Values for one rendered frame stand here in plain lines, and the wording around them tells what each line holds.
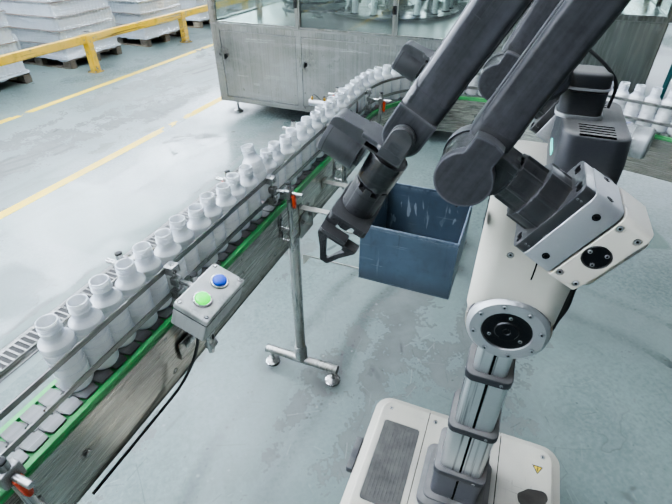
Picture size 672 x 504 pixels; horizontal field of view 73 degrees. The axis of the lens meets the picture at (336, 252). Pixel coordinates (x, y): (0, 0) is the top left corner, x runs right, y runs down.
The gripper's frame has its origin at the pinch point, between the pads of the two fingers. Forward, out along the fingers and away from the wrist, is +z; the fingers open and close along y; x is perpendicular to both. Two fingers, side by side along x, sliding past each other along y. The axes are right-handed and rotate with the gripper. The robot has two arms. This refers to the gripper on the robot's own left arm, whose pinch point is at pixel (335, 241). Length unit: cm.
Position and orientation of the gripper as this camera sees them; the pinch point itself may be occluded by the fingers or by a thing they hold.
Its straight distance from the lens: 78.9
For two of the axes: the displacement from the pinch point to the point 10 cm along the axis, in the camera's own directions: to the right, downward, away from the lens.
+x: 8.5, 5.3, 0.4
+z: -4.1, 6.1, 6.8
